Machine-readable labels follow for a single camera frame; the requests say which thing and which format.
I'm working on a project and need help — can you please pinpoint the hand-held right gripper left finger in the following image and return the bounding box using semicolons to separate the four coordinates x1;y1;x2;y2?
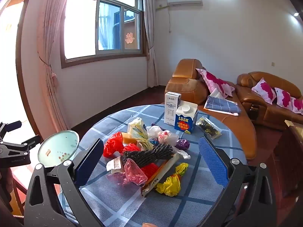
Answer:
24;138;105;227

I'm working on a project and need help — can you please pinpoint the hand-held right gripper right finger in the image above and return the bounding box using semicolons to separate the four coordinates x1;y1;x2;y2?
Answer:
198;136;280;227

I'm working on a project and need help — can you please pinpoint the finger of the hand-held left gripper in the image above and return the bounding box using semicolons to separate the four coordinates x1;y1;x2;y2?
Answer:
0;120;23;143
0;135;41;158

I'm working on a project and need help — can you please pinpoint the pale green enamel basin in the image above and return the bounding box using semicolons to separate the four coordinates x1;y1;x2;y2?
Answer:
37;130;80;168

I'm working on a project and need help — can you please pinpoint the yellow foam block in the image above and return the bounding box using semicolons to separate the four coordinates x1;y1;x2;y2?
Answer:
122;132;138;145

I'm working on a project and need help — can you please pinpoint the black foam fruit net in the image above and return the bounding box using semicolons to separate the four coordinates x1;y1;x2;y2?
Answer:
122;143;174;168

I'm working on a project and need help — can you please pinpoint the white labelled wrapper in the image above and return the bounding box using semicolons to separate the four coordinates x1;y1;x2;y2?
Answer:
106;156;125;173

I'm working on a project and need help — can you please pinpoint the clear plastic wrapper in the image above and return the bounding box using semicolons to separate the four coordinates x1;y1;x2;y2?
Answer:
172;147;191;159

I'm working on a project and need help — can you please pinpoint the wooden chair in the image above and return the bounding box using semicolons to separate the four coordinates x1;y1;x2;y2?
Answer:
9;175;31;218

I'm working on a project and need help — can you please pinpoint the clear seaweed snack packet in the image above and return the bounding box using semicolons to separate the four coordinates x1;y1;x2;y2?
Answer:
195;116;222;139

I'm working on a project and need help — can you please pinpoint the blue plaid tablecloth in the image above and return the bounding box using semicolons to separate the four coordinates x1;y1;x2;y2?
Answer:
58;104;249;227

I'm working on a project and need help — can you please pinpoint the pink plastic bag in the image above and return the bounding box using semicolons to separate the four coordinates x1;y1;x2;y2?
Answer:
106;158;148;186

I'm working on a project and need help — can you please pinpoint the yellow plastic bag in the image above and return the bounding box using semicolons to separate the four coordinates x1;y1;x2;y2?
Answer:
155;163;189;197

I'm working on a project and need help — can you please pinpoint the blue carton with white cap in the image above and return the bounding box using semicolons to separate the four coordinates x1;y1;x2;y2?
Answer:
174;100;198;134

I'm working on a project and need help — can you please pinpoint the yellow white plastic wrapper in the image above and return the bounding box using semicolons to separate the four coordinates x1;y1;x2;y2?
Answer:
127;117;154;150

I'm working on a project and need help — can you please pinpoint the folded blue plaid cloth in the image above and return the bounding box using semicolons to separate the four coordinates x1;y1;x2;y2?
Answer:
204;96;242;116

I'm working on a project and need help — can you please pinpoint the red foam fruit net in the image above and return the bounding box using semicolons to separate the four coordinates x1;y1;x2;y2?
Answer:
123;144;159;180

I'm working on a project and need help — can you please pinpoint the white milk carton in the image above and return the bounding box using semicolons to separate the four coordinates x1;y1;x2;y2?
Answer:
164;91;182;125

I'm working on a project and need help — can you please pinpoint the white tissue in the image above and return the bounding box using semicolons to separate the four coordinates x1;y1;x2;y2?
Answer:
209;88;224;98

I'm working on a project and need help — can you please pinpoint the dark wooden cabinet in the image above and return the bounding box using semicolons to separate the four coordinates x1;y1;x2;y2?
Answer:
272;119;303;194

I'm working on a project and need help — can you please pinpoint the pink floral curtain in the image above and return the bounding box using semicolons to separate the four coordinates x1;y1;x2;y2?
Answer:
137;0;159;88
38;0;71;133

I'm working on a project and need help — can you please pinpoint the brown leather chaise sofa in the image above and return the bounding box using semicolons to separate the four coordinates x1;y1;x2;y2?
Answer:
161;59;257;160

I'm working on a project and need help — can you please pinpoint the sliding glass window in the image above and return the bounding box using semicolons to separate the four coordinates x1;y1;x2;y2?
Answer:
60;0;147;69

